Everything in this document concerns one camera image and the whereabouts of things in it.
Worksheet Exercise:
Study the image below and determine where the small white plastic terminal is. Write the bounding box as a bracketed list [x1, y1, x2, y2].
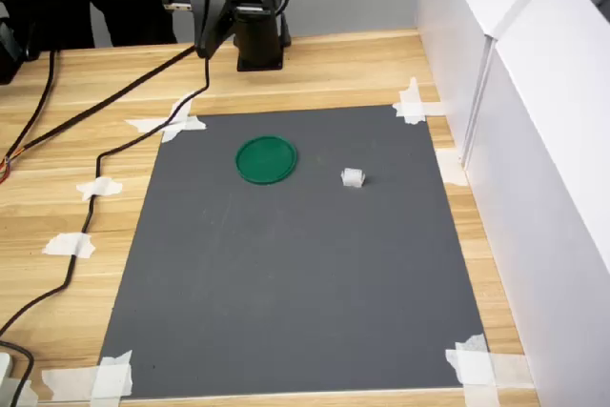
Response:
[340, 166, 368, 191]

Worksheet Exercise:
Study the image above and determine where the round green lid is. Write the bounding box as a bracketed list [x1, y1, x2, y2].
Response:
[234, 134, 298, 186]

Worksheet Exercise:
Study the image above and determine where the white tape piece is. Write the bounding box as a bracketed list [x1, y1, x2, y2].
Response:
[41, 350, 134, 401]
[125, 91, 208, 144]
[42, 232, 96, 260]
[392, 76, 447, 125]
[76, 176, 124, 202]
[435, 148, 471, 188]
[444, 333, 536, 407]
[0, 376, 40, 407]

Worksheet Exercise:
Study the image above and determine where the short white partition panel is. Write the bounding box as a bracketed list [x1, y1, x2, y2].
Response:
[415, 0, 559, 173]

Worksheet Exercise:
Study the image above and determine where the dark grey mat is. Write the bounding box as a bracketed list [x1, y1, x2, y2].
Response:
[97, 104, 490, 401]

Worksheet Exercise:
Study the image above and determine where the long white partition panel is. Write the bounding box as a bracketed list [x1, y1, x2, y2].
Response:
[462, 0, 610, 407]

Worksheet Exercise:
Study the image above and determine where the thick black cable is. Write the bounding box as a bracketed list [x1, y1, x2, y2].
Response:
[18, 43, 197, 151]

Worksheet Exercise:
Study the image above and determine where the black cable with coloured wires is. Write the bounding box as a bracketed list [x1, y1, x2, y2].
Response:
[0, 48, 57, 185]

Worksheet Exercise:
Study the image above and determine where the thin black camera cable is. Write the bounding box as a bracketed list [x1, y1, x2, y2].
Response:
[0, 54, 212, 337]

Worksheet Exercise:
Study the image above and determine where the black looped cable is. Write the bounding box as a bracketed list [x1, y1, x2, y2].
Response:
[0, 340, 36, 407]

